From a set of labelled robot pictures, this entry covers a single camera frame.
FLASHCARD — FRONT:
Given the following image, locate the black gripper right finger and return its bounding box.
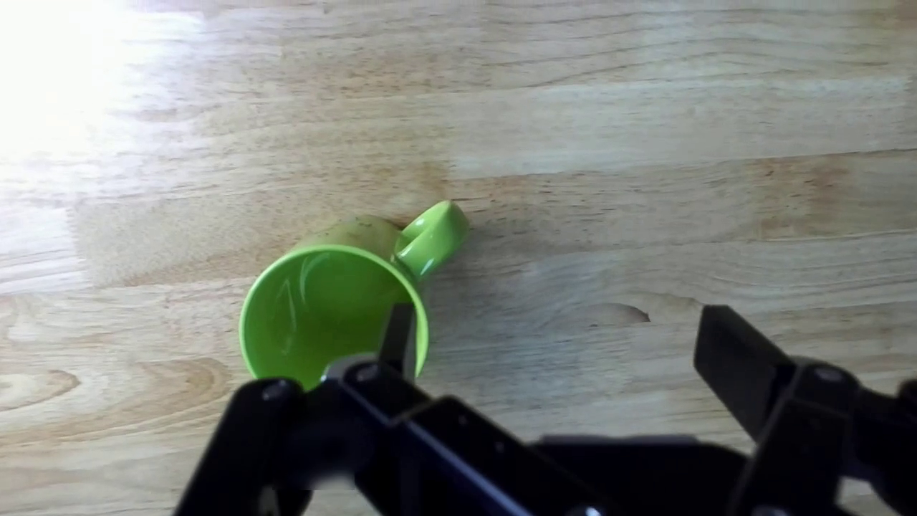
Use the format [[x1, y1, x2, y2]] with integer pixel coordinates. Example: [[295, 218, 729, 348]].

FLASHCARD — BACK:
[[691, 305, 917, 516]]

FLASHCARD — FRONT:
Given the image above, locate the green cartoon print mug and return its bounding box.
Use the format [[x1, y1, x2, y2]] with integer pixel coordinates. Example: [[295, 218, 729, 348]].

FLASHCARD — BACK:
[[234, 198, 472, 394]]

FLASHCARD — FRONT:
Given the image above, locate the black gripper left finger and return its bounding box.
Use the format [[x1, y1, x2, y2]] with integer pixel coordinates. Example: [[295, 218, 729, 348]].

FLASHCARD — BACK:
[[168, 301, 613, 516]]

